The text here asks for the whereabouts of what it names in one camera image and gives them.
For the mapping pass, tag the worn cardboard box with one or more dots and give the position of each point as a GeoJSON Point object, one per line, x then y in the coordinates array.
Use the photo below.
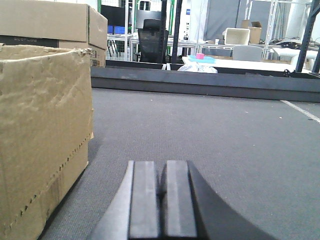
{"type": "Point", "coordinates": [46, 123]}

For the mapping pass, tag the grey chair back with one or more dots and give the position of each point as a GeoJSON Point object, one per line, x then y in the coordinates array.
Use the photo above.
{"type": "Point", "coordinates": [247, 53]}

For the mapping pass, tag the pink small container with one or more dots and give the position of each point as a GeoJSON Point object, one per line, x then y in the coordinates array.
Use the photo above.
{"type": "Point", "coordinates": [200, 56]}

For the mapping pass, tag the open brown cardboard box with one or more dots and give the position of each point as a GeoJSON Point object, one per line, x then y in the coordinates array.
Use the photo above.
{"type": "Point", "coordinates": [255, 28]}

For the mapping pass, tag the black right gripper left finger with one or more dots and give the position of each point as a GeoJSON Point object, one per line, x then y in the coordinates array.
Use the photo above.
{"type": "Point", "coordinates": [133, 214]}

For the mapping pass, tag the black mesh office chair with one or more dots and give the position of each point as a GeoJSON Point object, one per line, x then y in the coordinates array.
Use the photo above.
{"type": "Point", "coordinates": [149, 38]}

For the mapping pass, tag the dark metal floor frame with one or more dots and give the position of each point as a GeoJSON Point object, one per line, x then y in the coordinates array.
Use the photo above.
{"type": "Point", "coordinates": [226, 82]}

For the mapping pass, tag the crumpled white plastic bag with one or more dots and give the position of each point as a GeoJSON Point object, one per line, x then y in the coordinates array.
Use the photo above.
{"type": "Point", "coordinates": [197, 68]}

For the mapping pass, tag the large stacked cardboard box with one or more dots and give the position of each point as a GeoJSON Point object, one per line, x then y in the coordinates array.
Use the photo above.
{"type": "Point", "coordinates": [54, 24]}

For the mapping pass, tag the light blue tray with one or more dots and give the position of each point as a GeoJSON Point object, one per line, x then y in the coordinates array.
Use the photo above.
{"type": "Point", "coordinates": [206, 59]}

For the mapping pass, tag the black metal upright post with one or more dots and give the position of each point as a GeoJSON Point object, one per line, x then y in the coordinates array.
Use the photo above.
{"type": "Point", "coordinates": [176, 31]}

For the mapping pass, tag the blue storage bin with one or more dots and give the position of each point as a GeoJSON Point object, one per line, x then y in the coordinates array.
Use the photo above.
{"type": "Point", "coordinates": [116, 30]}

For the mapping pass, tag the white plastic bin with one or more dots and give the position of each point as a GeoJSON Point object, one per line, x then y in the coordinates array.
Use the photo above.
{"type": "Point", "coordinates": [236, 36]}

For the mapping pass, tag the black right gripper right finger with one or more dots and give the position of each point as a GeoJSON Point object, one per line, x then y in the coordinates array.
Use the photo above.
{"type": "Point", "coordinates": [192, 210]}

